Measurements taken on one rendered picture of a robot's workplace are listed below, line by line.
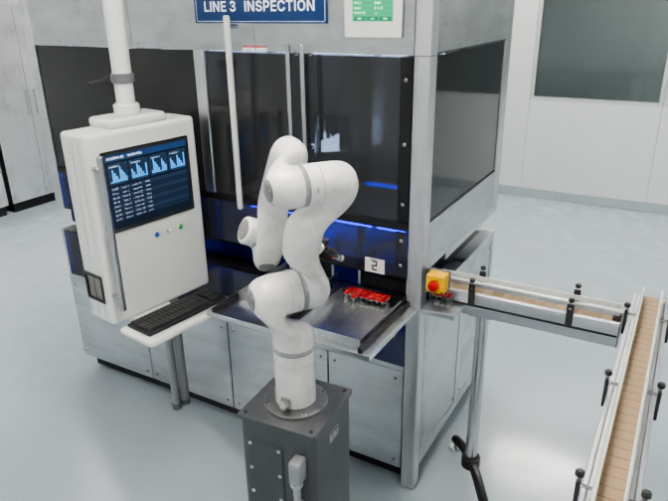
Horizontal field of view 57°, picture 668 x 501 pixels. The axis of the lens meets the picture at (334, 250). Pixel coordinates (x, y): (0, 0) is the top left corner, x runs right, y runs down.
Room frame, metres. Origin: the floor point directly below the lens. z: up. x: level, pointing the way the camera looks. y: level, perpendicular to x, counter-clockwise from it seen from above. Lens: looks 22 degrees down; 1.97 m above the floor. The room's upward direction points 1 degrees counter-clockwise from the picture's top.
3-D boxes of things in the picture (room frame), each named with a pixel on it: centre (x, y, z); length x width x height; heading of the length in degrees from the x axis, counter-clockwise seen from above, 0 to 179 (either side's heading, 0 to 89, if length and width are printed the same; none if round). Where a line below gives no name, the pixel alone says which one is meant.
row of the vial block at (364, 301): (2.13, -0.11, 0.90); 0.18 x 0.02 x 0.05; 60
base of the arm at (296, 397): (1.56, 0.12, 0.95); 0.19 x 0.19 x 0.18
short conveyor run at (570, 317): (2.09, -0.71, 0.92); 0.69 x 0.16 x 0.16; 60
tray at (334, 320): (2.03, -0.06, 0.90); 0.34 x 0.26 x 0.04; 150
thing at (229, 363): (3.06, 0.32, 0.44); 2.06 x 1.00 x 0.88; 60
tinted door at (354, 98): (2.26, -0.09, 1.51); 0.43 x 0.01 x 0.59; 60
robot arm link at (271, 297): (1.55, 0.15, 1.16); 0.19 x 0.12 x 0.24; 116
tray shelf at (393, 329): (2.16, 0.07, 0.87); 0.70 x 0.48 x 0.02; 60
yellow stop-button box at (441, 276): (2.11, -0.39, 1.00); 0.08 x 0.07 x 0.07; 150
